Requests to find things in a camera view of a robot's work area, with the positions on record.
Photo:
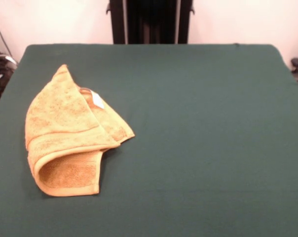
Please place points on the yellow-orange terry towel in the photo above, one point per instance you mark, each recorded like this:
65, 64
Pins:
65, 128

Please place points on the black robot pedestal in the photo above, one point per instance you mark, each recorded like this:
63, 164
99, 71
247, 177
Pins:
151, 22

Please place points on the dark green table cloth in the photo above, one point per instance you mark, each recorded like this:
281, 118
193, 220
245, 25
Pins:
188, 160

